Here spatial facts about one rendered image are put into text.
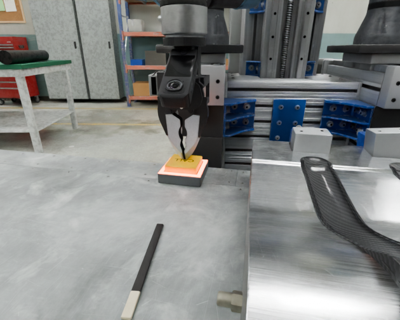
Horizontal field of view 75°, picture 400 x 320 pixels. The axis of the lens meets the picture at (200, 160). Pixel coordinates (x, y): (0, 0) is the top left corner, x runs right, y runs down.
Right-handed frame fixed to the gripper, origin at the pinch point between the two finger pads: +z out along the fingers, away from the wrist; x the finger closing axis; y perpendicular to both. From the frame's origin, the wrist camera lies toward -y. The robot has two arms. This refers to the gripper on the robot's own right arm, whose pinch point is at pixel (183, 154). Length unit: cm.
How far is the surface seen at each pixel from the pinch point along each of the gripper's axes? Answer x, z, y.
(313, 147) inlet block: -21.1, -5.2, -6.4
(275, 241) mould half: -14.0, -7.9, -31.7
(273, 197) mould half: -15.0, -3.7, -19.2
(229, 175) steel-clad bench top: -8.6, 4.5, 1.9
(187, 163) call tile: -1.0, 1.2, -1.3
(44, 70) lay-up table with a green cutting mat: 210, 1, 211
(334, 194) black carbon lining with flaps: -21.6, -3.4, -16.8
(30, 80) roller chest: 425, 36, 418
